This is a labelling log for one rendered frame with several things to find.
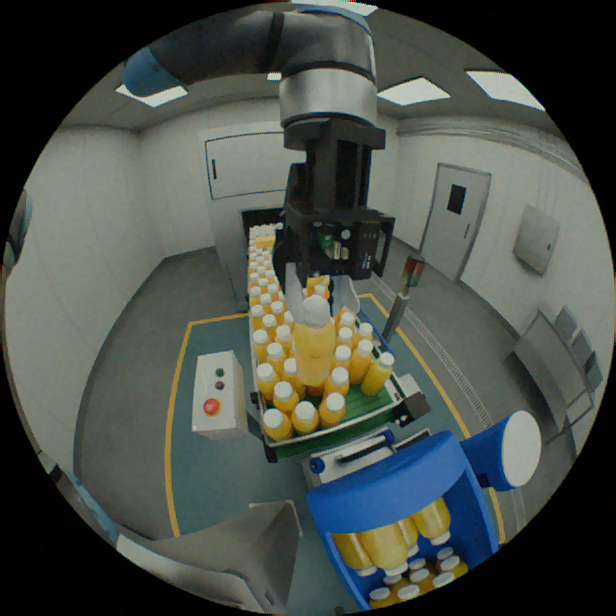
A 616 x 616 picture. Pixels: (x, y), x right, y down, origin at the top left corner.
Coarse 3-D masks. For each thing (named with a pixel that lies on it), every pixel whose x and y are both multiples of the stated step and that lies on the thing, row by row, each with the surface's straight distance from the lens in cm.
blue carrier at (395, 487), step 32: (416, 448) 38; (448, 448) 31; (352, 480) 35; (384, 480) 26; (416, 480) 26; (448, 480) 29; (320, 512) 31; (352, 512) 27; (384, 512) 27; (480, 512) 50; (416, 544) 63; (448, 544) 64; (480, 544) 62; (352, 576) 53; (384, 576) 64
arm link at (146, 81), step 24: (192, 24) 17; (216, 24) 17; (240, 24) 17; (264, 24) 17; (144, 48) 18; (168, 48) 17; (192, 48) 17; (216, 48) 17; (240, 48) 17; (264, 48) 17; (144, 72) 18; (168, 72) 18; (192, 72) 18; (216, 72) 18; (240, 72) 19; (264, 72) 19; (144, 96) 20
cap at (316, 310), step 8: (304, 304) 24; (312, 304) 24; (320, 304) 24; (328, 304) 24; (304, 312) 23; (312, 312) 23; (320, 312) 23; (328, 312) 24; (304, 320) 24; (312, 320) 23; (320, 320) 23
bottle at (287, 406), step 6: (294, 390) 45; (276, 396) 44; (294, 396) 44; (276, 402) 45; (282, 402) 44; (288, 402) 44; (294, 402) 45; (276, 408) 48; (282, 408) 45; (288, 408) 45; (294, 408) 47; (288, 414) 49
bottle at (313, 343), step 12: (300, 324) 25; (312, 324) 24; (324, 324) 24; (300, 336) 26; (312, 336) 25; (324, 336) 25; (300, 348) 27; (312, 348) 26; (324, 348) 26; (300, 360) 30; (312, 360) 28; (324, 360) 29; (300, 372) 33; (312, 372) 31; (324, 372) 33; (312, 384) 36
